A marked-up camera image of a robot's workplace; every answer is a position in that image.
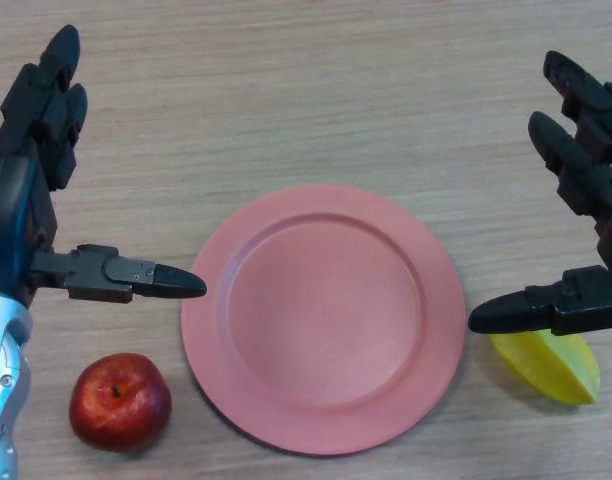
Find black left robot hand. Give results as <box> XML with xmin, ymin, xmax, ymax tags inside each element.
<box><xmin>0</xmin><ymin>24</ymin><xmax>208</xmax><ymax>307</ymax></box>

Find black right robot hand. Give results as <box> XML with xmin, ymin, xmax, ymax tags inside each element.
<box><xmin>468</xmin><ymin>49</ymin><xmax>612</xmax><ymax>337</ymax></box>

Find yellow starfruit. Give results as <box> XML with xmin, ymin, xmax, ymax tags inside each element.
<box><xmin>489</xmin><ymin>329</ymin><xmax>601</xmax><ymax>406</ymax></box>

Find pink round plate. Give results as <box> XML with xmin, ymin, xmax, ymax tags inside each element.
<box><xmin>180</xmin><ymin>183</ymin><xmax>467</xmax><ymax>456</ymax></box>

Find red apple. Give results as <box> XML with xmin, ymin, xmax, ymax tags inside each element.
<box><xmin>68</xmin><ymin>352</ymin><xmax>173</xmax><ymax>454</ymax></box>

